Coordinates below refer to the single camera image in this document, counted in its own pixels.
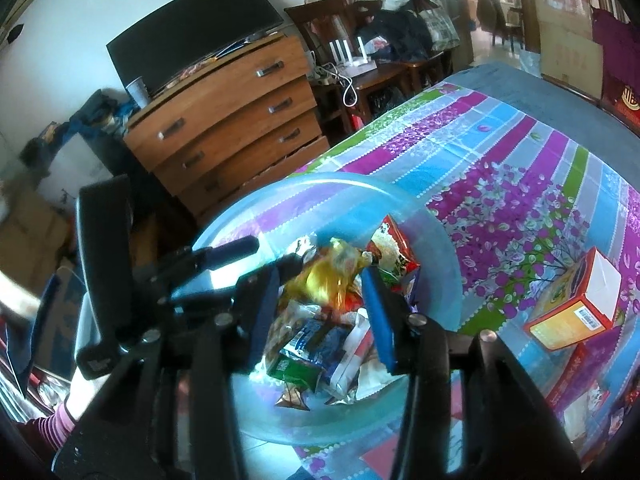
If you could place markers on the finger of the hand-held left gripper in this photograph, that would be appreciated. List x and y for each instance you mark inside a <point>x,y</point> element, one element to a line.
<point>225,255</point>
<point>210,297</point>

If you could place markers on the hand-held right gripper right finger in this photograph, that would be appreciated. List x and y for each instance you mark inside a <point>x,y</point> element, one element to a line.
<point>382,320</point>

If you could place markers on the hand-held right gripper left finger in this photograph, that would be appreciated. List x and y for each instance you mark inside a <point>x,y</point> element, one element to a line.
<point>265,305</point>

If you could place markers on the yellow snack packet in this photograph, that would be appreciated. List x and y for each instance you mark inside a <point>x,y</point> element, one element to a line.
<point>325,275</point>

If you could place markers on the clear blue plastic basin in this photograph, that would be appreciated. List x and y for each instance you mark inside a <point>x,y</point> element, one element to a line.
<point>310,420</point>

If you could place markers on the person's left forearm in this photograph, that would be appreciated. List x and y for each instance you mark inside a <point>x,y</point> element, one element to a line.
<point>55,422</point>

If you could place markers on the blue snack packet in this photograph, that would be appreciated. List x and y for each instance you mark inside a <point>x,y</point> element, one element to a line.
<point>315,340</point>

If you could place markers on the brown cardboard box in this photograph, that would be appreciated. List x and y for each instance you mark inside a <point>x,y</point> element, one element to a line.
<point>30,240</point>

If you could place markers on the brown snack packet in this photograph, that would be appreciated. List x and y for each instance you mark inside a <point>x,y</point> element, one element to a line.
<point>291,400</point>

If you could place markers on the wooden dresser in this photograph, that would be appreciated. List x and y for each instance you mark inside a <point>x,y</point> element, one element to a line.
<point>225,125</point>

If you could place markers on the blue clothes heap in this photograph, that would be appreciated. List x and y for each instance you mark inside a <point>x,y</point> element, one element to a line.
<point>95,115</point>

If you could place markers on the grey cup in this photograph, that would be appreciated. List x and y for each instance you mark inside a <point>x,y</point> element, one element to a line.
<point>137,92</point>

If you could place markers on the orange red carton box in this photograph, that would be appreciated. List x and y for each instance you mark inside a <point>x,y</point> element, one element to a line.
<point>565,310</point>

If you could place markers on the floral patchwork bedsheet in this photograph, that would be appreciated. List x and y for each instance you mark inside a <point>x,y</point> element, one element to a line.
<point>500,170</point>

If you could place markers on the long red flat box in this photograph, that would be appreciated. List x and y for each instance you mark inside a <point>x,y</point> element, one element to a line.
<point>570,380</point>

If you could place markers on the white router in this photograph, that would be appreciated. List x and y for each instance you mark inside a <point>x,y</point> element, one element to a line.
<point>355,62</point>

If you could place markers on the black television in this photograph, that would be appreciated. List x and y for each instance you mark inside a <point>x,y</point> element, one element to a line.
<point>190,25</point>

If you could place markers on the dark wooden table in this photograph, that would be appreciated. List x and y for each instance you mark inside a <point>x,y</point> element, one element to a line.
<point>385,77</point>

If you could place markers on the dark wooden chair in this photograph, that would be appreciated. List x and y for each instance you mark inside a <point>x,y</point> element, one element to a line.
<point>320,20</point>

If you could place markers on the dark clothes pile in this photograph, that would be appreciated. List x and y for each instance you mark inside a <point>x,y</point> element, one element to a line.
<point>400,35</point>

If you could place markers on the checked bag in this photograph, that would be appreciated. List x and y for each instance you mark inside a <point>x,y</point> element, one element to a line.
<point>440,25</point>

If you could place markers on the door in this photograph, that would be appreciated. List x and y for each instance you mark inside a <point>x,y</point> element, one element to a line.
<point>452,10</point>

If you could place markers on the red gift box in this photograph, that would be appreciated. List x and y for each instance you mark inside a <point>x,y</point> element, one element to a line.
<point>625,100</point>

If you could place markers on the cardboard boxes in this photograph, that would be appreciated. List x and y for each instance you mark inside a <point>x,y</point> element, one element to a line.
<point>565,25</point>

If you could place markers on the maroon cloth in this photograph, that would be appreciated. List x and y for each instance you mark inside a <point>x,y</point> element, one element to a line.
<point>615,45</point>

